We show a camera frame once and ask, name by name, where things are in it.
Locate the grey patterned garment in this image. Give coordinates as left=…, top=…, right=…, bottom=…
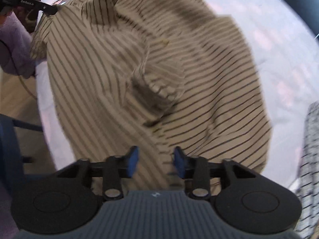
left=295, top=102, right=318, bottom=238

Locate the beige black-striped shirt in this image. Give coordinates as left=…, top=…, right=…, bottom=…
left=31, top=0, right=271, bottom=191

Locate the blue chair frame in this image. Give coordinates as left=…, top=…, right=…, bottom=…
left=1, top=114, right=43, bottom=195

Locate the grey pink-dotted bedspread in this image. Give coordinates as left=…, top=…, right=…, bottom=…
left=35, top=0, right=318, bottom=189

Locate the black cable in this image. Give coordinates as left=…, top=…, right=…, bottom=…
left=0, top=39, right=38, bottom=100

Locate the purple fleece sleeve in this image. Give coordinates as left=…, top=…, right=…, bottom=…
left=1, top=12, right=36, bottom=79

